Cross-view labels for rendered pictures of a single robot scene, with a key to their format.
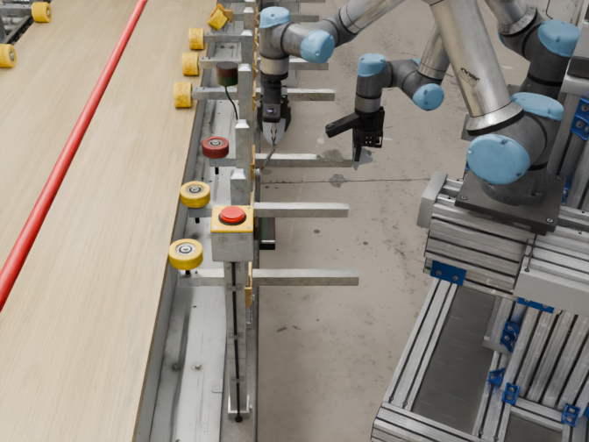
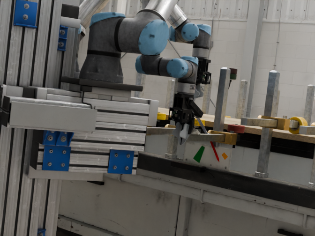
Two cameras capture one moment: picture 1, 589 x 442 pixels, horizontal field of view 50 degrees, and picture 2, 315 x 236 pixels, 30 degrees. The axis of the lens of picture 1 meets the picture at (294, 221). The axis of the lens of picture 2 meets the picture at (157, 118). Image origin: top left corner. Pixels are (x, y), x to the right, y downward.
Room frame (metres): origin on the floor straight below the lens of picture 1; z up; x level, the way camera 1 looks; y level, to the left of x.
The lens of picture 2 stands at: (3.18, -2.08, 1.04)
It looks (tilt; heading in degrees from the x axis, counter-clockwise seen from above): 3 degrees down; 131
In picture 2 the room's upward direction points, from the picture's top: 7 degrees clockwise
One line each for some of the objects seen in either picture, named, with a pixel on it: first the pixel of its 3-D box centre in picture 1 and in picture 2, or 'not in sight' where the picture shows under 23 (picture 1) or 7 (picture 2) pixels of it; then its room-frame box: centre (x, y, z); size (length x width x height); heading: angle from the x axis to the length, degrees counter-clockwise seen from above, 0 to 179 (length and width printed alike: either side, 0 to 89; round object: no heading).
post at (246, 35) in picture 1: (247, 103); (267, 125); (1.85, 0.17, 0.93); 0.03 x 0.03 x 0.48; 4
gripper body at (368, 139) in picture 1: (367, 125); (182, 108); (1.66, -0.21, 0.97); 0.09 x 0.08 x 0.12; 94
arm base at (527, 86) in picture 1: (544, 89); (102, 66); (1.70, -0.71, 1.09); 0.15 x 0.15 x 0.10
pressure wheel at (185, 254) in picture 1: (187, 266); (157, 122); (1.13, 0.25, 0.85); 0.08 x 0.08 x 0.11
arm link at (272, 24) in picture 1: (275, 32); (201, 36); (1.50, 0.06, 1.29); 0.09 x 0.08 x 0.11; 53
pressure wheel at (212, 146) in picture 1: (216, 157); (235, 136); (1.63, 0.25, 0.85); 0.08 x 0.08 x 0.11
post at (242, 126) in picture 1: (244, 203); (175, 120); (1.35, 0.14, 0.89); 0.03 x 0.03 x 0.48; 4
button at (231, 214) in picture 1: (232, 216); not in sight; (0.84, 0.10, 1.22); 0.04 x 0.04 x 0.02
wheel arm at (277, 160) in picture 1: (281, 160); (212, 137); (1.65, 0.05, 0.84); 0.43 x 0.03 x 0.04; 94
